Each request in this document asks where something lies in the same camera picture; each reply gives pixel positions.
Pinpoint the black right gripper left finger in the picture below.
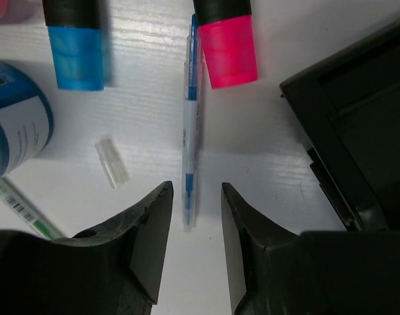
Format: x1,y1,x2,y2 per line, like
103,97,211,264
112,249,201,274
0,181,174,314

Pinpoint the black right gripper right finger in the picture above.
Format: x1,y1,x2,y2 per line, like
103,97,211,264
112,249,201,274
221,183,400,314

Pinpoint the clear pen cap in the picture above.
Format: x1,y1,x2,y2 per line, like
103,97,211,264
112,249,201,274
94,135,129,188

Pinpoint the green gel pen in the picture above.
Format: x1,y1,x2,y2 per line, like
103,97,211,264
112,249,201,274
0,177,66,240

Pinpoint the pink highlighter marker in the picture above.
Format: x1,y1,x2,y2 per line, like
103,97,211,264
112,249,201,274
193,0,258,89

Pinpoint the blue paint jar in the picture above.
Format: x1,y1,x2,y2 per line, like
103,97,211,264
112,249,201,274
0,61,54,178

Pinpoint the black organizer tray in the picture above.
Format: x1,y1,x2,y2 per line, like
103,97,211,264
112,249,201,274
280,19,400,231

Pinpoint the blue highlighter marker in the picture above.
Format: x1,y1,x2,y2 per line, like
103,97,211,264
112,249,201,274
43,0,110,91

